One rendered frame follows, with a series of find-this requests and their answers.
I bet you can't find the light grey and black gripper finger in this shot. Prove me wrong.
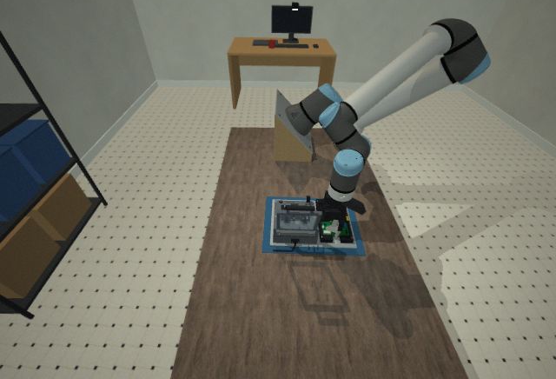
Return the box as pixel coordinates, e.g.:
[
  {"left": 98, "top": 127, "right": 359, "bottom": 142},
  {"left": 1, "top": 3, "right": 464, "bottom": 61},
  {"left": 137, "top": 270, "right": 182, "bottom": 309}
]
[{"left": 326, "top": 216, "right": 345, "bottom": 239}]

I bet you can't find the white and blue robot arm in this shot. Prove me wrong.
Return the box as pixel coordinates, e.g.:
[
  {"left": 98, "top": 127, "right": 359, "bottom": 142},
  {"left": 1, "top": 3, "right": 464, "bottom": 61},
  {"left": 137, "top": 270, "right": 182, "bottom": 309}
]
[{"left": 285, "top": 18, "right": 491, "bottom": 215}]

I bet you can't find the green circuit board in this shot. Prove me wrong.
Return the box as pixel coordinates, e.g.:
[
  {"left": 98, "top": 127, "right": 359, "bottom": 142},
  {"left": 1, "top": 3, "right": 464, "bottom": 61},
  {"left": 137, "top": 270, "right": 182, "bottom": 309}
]
[{"left": 321, "top": 222, "right": 349, "bottom": 236}]

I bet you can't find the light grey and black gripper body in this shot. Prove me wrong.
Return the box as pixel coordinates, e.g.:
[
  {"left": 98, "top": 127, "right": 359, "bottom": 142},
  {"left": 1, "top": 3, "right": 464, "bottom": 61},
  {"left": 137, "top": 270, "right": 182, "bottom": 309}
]
[{"left": 321, "top": 190, "right": 347, "bottom": 221}]

